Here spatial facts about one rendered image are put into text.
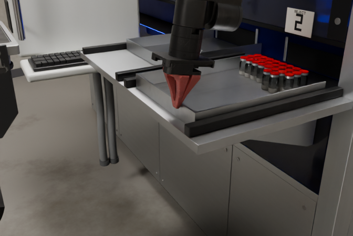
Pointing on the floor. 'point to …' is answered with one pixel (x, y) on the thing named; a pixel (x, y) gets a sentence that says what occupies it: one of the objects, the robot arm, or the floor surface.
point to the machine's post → (338, 160)
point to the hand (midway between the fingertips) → (176, 103)
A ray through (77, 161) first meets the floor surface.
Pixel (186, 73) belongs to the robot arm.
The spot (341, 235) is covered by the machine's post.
